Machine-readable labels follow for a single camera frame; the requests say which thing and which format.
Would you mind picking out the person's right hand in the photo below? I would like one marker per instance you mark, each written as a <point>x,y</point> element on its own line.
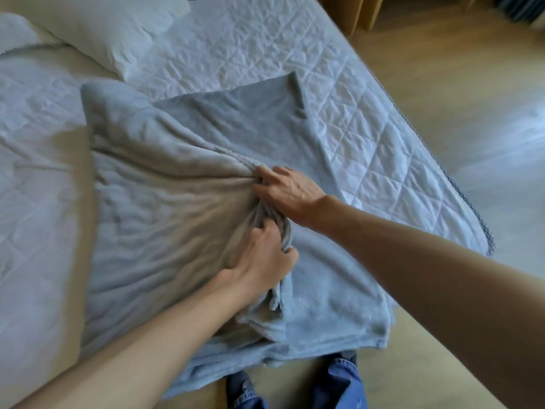
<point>293,195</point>

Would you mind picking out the person's left hand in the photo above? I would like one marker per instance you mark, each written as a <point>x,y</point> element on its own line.
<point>259,264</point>

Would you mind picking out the person's right thumb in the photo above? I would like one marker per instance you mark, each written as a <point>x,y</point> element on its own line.
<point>270,195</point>

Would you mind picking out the person's left thumb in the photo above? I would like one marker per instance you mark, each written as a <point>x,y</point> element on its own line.
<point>291,259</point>

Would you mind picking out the light grey-blue blanket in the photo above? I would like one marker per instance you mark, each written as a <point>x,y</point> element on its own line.
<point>170,200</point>

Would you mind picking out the person's left forearm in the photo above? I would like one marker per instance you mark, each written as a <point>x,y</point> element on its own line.
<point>136,357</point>

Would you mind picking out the person's right forearm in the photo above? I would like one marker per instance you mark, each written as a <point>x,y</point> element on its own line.
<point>430,285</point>

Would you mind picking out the white quilted bedspread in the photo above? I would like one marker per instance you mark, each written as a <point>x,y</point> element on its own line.
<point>366,136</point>

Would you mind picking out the person's blue jeans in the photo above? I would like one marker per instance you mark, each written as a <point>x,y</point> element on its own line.
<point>338,385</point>

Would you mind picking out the bed with beige sheet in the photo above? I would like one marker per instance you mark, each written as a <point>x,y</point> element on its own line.
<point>421,370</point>

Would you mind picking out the wooden furniture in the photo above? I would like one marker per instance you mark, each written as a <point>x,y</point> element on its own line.
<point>349,10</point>

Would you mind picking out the large white pillow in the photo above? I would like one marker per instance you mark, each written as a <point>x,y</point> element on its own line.
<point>102,25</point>

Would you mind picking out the small white pillow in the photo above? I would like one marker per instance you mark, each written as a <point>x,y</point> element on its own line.
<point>21,31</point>

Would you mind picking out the dark striped curtain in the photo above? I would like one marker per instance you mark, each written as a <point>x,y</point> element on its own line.
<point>521,6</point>

